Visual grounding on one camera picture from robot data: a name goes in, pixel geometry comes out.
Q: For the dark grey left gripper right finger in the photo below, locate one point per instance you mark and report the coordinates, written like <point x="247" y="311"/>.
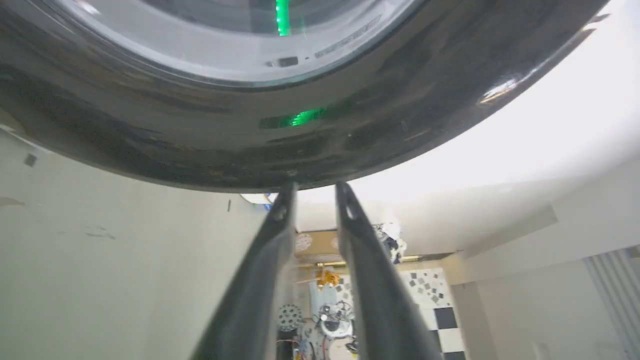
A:
<point x="380" y="295"/>

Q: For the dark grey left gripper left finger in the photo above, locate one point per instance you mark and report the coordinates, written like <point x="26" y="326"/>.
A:
<point x="250" y="295"/>

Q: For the black round washing machine door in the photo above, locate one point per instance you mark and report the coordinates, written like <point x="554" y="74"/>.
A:
<point x="200" y="125"/>

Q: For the grey round perforated disc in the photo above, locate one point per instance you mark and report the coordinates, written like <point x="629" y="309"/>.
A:
<point x="289" y="317"/>

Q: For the yellow toy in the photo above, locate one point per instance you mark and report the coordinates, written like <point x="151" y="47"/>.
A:
<point x="327" y="278"/>

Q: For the white and blue clothing pile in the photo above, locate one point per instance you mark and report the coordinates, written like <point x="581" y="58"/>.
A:
<point x="390" y="240"/>

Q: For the black and white checkered board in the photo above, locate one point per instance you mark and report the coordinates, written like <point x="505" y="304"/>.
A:
<point x="440" y="310"/>

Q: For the brown cardboard box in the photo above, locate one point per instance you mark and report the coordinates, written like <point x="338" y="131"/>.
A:
<point x="315" y="245"/>

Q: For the white ribbed radiator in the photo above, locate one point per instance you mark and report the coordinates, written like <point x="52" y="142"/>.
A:
<point x="615" y="295"/>

